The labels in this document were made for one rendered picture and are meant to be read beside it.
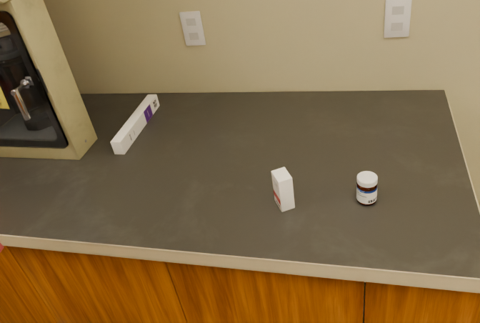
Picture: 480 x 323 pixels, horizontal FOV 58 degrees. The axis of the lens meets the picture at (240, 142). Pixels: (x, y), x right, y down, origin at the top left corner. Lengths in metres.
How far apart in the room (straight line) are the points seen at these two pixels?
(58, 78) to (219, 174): 0.51
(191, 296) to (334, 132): 0.58
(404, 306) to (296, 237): 0.27
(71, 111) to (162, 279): 0.54
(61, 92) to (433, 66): 1.09
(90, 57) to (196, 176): 0.73
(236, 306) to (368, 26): 0.87
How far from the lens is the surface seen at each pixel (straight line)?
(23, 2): 1.23
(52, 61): 1.28
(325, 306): 1.07
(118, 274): 1.19
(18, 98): 1.25
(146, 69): 1.62
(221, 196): 1.08
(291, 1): 1.38
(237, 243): 0.96
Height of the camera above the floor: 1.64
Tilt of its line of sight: 34 degrees down
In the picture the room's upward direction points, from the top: 10 degrees counter-clockwise
